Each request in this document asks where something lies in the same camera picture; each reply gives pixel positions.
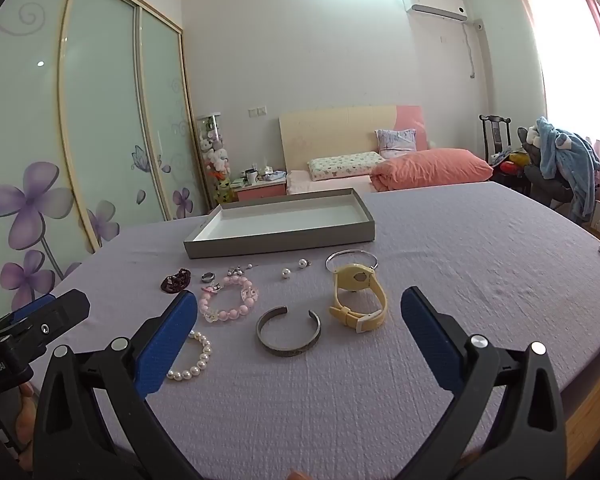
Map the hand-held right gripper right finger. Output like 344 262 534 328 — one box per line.
400 286 568 480

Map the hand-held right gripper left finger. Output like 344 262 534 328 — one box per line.
32 289 206 480

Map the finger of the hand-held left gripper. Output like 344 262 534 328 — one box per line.
0 289 91 357

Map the white pearl bracelet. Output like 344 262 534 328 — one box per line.
166 330 213 383

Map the dark red bead bracelet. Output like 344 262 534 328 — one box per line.
160 268 193 293

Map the pink bead bracelet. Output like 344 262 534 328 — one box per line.
198 274 259 323

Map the yellow bangle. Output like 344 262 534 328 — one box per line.
328 263 388 334

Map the dark metal cuff bangle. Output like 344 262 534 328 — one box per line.
256 306 322 359

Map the thin silver bangle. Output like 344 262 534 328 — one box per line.
326 249 379 273

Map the grey cardboard tray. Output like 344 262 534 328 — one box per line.
183 188 377 260

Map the person's left hand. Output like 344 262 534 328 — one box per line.
2 382 43 476

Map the purple tablecloth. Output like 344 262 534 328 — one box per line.
25 181 600 480

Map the pink quilt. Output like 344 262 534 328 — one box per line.
370 148 494 192

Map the pink and white nightstand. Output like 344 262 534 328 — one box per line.
228 172 287 204

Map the pink bed sheet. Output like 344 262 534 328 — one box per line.
285 169 376 196

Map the white floral pillow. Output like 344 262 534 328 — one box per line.
307 151 387 182

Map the grey office chair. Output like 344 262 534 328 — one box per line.
517 127 581 206

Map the small purple print pillow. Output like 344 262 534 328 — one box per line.
375 128 417 159

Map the clear tube of plush toys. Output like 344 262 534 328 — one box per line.
196 112 231 206

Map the floral sliding door wardrobe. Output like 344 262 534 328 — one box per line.
0 0 207 321

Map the dark wooden chair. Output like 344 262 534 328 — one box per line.
479 114 512 162

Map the blue fleece garment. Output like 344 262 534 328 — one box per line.
536 116 600 223

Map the beige and pink headboard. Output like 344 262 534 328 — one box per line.
279 105 426 172

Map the air conditioner pipe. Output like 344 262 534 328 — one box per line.
462 19 492 81

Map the pink curtain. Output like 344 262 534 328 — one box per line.
502 0 600 241

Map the white air conditioner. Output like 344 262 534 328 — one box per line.
401 0 468 22

